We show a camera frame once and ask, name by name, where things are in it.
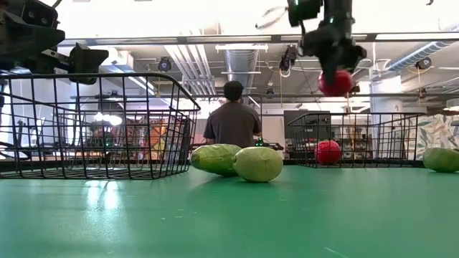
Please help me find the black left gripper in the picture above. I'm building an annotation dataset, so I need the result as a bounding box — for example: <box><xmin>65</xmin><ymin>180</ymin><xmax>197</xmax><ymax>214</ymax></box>
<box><xmin>0</xmin><ymin>27</ymin><xmax>110</xmax><ymax>86</ymax></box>

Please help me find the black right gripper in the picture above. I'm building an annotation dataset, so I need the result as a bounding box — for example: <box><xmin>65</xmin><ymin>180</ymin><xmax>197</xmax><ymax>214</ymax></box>
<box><xmin>299</xmin><ymin>27</ymin><xmax>368</xmax><ymax>86</ymax></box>

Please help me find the large black wire basket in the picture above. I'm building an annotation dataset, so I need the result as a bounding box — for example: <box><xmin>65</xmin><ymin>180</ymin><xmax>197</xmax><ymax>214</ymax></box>
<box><xmin>0</xmin><ymin>72</ymin><xmax>202</xmax><ymax>180</ymax></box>

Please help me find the pale green lime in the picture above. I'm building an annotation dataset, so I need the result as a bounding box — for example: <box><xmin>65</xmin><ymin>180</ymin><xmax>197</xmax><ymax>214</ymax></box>
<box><xmin>232</xmin><ymin>145</ymin><xmax>284</xmax><ymax>183</ymax></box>

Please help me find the dark green lime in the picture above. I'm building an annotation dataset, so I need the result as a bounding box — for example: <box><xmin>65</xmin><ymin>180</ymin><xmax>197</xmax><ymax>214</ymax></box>
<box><xmin>422</xmin><ymin>146</ymin><xmax>459</xmax><ymax>174</ymax></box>

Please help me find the green cucumber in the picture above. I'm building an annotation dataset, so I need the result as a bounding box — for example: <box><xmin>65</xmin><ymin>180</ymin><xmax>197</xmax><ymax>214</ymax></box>
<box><xmin>189</xmin><ymin>143</ymin><xmax>243</xmax><ymax>177</ymax></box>

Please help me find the black hanging ceiling device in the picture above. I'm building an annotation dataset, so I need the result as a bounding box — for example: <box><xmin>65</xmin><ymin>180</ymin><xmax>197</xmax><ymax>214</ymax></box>
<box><xmin>278</xmin><ymin>44</ymin><xmax>299</xmax><ymax>72</ymax></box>

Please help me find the black screen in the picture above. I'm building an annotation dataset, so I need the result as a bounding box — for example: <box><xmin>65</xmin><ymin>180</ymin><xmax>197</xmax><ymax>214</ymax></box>
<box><xmin>283</xmin><ymin>110</ymin><xmax>331</xmax><ymax>161</ymax></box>

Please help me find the red tomato toy in basket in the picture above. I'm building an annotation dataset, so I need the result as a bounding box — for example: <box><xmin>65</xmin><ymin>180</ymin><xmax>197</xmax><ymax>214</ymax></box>
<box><xmin>314</xmin><ymin>139</ymin><xmax>344</xmax><ymax>166</ymax></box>

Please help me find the black ceiling spotlight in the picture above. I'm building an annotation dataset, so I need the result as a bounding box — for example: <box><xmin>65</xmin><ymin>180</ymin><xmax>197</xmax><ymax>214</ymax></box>
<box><xmin>415</xmin><ymin>56</ymin><xmax>433</xmax><ymax>71</ymax></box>
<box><xmin>157</xmin><ymin>56</ymin><xmax>173</xmax><ymax>73</ymax></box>

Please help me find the blue ceiling pipe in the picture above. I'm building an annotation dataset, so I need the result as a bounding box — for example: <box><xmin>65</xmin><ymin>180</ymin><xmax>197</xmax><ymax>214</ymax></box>
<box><xmin>387</xmin><ymin>24</ymin><xmax>459</xmax><ymax>72</ymax></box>

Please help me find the person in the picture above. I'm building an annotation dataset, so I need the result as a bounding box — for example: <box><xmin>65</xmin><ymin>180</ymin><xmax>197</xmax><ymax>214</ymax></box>
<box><xmin>202</xmin><ymin>80</ymin><xmax>263</xmax><ymax>149</ymax></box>

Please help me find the green table mat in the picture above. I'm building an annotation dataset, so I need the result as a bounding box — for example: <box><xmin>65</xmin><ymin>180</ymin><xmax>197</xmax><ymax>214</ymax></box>
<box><xmin>0</xmin><ymin>163</ymin><xmax>459</xmax><ymax>258</ymax></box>

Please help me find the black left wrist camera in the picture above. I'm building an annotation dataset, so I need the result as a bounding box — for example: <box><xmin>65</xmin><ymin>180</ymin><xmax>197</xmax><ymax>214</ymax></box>
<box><xmin>17</xmin><ymin>0</ymin><xmax>61</xmax><ymax>29</ymax></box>

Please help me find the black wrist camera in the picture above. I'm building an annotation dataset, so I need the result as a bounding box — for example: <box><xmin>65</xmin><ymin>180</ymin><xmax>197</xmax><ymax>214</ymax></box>
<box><xmin>17</xmin><ymin>0</ymin><xmax>61</xmax><ymax>29</ymax></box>
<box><xmin>286</xmin><ymin>0</ymin><xmax>323</xmax><ymax>28</ymax></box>

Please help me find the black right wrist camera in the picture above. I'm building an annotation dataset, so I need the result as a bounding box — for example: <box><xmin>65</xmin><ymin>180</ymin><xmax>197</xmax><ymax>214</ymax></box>
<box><xmin>286</xmin><ymin>0</ymin><xmax>323</xmax><ymax>28</ymax></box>

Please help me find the silver ventilation duct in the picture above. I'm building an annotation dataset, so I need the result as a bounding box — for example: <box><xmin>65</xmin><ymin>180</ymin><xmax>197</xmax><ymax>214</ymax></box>
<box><xmin>224</xmin><ymin>48</ymin><xmax>260</xmax><ymax>96</ymax></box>

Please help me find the small black wire basket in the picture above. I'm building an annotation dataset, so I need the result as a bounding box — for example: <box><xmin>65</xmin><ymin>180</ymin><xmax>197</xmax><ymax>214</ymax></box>
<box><xmin>286</xmin><ymin>112</ymin><xmax>426</xmax><ymax>168</ymax></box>

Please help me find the black table edge rail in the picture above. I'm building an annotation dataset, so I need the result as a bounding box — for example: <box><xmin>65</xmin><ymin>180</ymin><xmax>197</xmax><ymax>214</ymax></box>
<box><xmin>0</xmin><ymin>158</ymin><xmax>459</xmax><ymax>170</ymax></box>

